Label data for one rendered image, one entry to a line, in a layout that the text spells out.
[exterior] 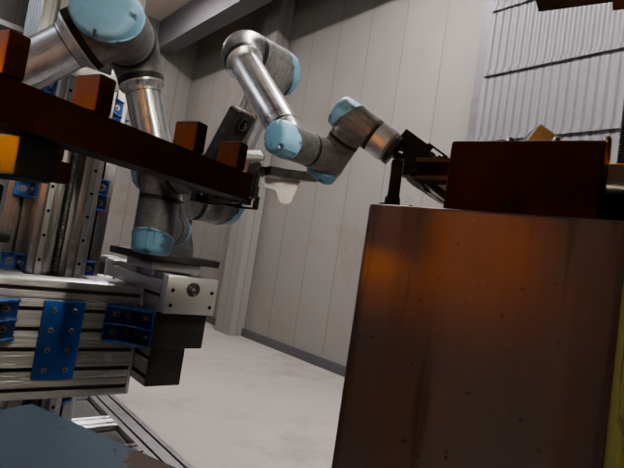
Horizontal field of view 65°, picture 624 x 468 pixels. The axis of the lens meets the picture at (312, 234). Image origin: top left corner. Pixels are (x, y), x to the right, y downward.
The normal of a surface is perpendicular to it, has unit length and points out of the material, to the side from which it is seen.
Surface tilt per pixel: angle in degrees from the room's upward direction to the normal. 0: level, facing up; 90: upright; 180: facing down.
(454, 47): 90
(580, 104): 90
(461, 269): 90
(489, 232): 90
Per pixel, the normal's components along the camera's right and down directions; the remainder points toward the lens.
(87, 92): -0.46, -0.12
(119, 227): 0.65, 0.05
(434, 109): -0.75, -0.15
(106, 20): 0.18, -0.13
